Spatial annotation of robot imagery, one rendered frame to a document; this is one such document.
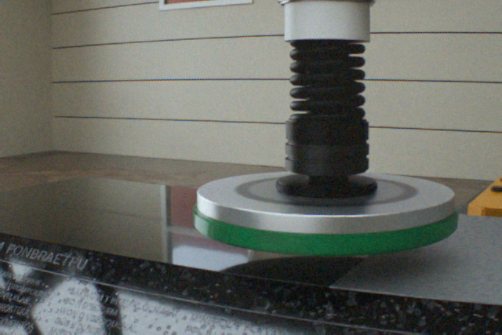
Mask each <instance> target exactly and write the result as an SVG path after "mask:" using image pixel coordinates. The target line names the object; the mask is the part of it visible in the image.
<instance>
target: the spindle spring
mask: <svg viewBox="0 0 502 335"><path fill-rule="evenodd" d="M322 42H360V41H354V40H350V39H309V40H302V39H296V40H290V41H289V44H290V46H291V47H294V48H296V49H293V50H291V51H290V52H289V57H290V59H292V60H295V61H296V62H294V63H292V64H291V66H289V69H290V70H291V71H293V73H295V74H298V75H293V76H292V77H291V78H290V82H291V83H292V84H293V86H301V87H298V88H294V89H291V91H290V95H291V97H292V98H294V99H301V100H297V101H293V102H292V103H291V104H290V109H291V110H292V111H313V110H330V109H341V108H349V111H336V112H322V113H302V114H293V115H291V116H290V118H289V119H290V120H297V121H313V122H344V121H357V120H360V119H362V118H364V117H365V114H366V112H365V111H364V109H363V108H362V107H360V106H362V105H364V103H365V102H366V99H365V97H364V96H363V95H361V94H360V93H363V92H364V91H365V90H366V85H365V84H364V83H363V82H355V81H357V80H363V79H364V78H365V77H366V73H365V72H364V71H363V70H362V69H358V68H353V67H362V66H363V65H365V62H366V61H365V59H364V58H363V57H359V56H349V57H340V58H327V59H316V60H307V57H313V56H334V55H348V54H360V53H361V54H363V53H364V52H365V51H366V47H365V46H364V45H363V44H349V45H341V44H338V45H325V46H308V47H307V44H312V43H322ZM341 68H349V71H334V72H322V73H310V74H306V71H317V70H328V69H341ZM328 82H349V84H345V85H333V86H308V87H306V84H315V83H328ZM345 95H349V98H340V99H327V100H306V97H321V96H345Z"/></svg>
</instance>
